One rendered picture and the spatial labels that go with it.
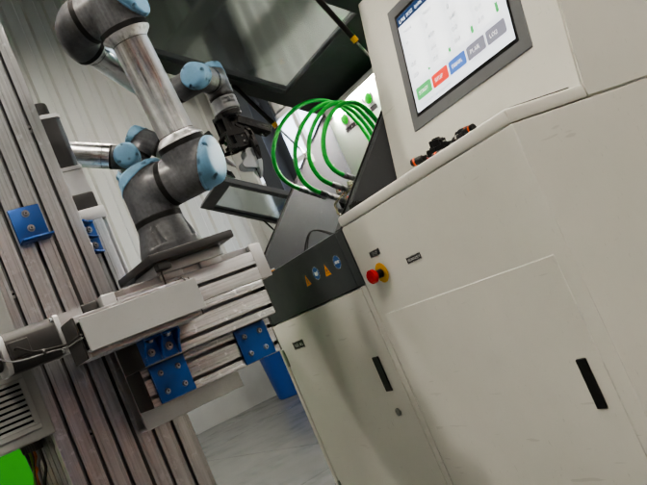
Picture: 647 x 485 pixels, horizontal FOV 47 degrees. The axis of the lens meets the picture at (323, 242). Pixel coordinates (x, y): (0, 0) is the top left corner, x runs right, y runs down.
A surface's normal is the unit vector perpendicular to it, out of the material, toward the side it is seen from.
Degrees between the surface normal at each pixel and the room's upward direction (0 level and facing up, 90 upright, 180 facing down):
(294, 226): 90
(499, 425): 90
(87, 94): 90
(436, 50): 76
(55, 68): 90
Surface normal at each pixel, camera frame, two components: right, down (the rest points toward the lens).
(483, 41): -0.88, 0.08
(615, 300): 0.42, -0.26
